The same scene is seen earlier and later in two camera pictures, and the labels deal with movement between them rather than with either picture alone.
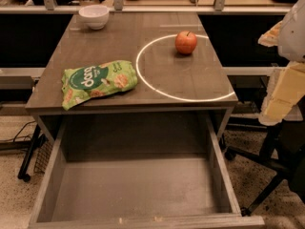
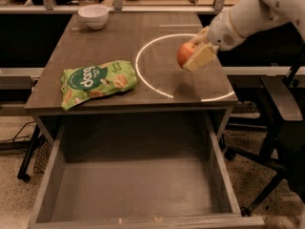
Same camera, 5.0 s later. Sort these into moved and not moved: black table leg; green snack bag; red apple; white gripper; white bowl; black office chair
Moved: white gripper; red apple
Not moved: green snack bag; black office chair; black table leg; white bowl
